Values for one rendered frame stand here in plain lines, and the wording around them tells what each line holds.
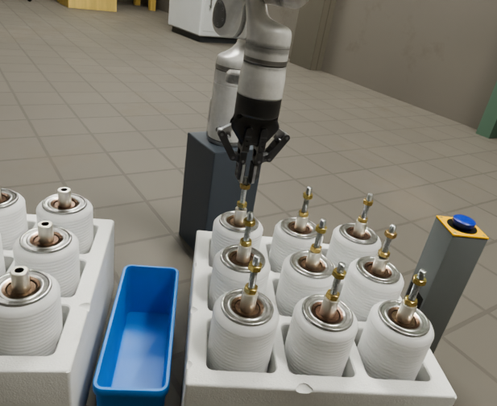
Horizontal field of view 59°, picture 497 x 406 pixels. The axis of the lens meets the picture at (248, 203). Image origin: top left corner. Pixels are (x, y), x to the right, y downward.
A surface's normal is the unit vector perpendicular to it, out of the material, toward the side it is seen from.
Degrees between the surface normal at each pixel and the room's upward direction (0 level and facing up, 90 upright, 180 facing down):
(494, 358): 0
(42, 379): 90
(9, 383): 90
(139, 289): 88
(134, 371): 0
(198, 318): 0
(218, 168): 90
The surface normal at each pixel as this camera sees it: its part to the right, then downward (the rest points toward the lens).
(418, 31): -0.83, 0.15
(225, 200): 0.54, 0.46
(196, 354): 0.15, -0.88
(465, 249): 0.07, 0.47
